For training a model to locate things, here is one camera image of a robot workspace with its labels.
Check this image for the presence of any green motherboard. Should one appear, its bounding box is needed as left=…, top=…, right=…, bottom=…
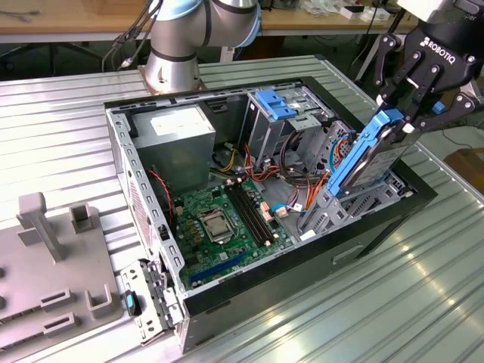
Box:
left=172, top=176, right=296, bottom=292

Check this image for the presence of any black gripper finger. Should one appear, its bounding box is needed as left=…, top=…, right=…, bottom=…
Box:
left=372, top=33, right=424, bottom=113
left=400, top=64, right=481, bottom=134

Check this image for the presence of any blue plastic drive latch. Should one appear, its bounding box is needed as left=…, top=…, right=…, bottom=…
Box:
left=255, top=88, right=300, bottom=121

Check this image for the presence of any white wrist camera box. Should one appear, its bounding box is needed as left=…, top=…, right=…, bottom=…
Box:
left=396, top=0, right=455, bottom=20

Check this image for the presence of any black cable bundle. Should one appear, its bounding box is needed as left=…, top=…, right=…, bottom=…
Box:
left=279, top=130, right=317, bottom=187

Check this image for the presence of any orange red wire bundle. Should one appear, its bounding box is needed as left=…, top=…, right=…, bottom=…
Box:
left=241, top=145, right=332, bottom=213

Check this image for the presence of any black open PC case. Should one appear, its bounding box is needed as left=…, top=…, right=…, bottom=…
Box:
left=104, top=75, right=439, bottom=355

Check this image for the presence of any hard disk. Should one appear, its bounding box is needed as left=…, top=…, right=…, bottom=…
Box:
left=325, top=108, right=413, bottom=200

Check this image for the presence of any blue black latch clip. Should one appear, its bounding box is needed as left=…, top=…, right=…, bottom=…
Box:
left=123, top=289, right=144, bottom=318

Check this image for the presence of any yellow wire bundle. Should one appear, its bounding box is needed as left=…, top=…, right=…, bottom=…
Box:
left=218, top=142, right=238, bottom=173

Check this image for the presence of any grey optical drive cage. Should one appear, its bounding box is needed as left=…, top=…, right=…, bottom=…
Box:
left=240, top=85, right=336, bottom=173

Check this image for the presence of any grey parts rack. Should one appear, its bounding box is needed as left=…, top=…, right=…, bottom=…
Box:
left=0, top=191, right=126, bottom=341

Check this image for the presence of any blue expansion slot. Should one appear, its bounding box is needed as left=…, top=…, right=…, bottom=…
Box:
left=188, top=251, right=250, bottom=285

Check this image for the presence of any grey slot cover bracket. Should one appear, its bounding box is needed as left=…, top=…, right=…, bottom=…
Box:
left=119, top=258, right=187, bottom=346

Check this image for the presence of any wooden desk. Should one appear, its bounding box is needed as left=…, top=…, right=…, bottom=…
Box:
left=0, top=0, right=152, bottom=43
left=260, top=0, right=420, bottom=39

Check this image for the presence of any black RAM slot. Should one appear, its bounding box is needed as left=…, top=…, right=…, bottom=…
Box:
left=236, top=179, right=275, bottom=240
left=225, top=181, right=268, bottom=247

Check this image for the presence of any CPU socket with silver CPU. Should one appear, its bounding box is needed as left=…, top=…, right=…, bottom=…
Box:
left=196, top=209, right=236, bottom=245

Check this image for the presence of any black case fan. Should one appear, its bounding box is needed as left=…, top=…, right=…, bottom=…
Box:
left=147, top=165, right=178, bottom=232

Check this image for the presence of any grey robot cable bundle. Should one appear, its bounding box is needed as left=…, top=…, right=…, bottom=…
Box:
left=101, top=0, right=164, bottom=72

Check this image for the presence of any small white box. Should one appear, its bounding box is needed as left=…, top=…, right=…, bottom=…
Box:
left=361, top=8, right=391, bottom=23
left=339, top=4, right=367, bottom=20

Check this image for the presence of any white plug blue wire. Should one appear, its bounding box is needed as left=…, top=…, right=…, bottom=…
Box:
left=271, top=202, right=304, bottom=219

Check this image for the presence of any grey metal disk bay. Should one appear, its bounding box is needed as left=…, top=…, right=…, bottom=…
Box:
left=298, top=168, right=414, bottom=243

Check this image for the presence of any orange red power wire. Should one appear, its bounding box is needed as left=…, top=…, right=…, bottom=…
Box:
left=337, top=130, right=358, bottom=160

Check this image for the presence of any brown cardboard box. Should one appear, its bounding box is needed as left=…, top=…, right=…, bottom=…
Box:
left=442, top=147, right=484, bottom=183

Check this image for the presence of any grey power supply unit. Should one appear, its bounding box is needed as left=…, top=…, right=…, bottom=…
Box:
left=130, top=104, right=217, bottom=197

